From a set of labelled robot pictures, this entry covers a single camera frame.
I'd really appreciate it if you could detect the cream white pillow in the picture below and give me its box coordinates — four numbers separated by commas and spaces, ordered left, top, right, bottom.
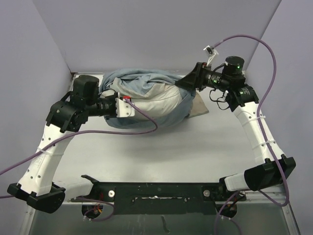
108, 77, 182, 118

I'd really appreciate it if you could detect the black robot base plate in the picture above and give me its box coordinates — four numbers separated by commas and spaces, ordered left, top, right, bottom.
80, 175, 246, 221

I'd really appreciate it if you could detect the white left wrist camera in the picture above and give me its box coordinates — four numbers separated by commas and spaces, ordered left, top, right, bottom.
115, 96, 135, 118

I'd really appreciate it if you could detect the blue-grey pillowcase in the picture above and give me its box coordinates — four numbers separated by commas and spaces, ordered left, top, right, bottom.
99, 69, 209, 128

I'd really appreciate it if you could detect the aluminium frame rail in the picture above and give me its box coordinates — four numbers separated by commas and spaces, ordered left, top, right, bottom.
19, 70, 300, 235

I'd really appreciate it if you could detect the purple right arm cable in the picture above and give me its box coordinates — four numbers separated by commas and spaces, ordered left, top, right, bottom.
204, 35, 291, 235

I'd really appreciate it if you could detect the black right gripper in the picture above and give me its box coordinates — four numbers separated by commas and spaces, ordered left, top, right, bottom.
176, 62, 230, 92

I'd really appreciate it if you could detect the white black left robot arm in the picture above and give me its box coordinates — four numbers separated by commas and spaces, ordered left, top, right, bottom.
7, 75, 119, 213

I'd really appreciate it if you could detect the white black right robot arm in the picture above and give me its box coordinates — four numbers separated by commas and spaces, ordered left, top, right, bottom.
175, 56, 296, 200

